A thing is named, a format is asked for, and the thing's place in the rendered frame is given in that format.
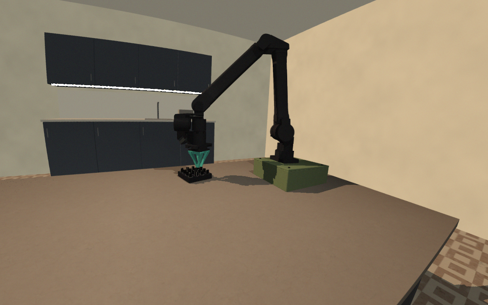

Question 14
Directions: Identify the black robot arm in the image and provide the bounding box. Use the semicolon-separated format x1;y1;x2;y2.
174;34;299;164

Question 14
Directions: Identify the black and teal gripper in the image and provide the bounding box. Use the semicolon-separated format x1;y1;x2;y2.
185;131;212;168

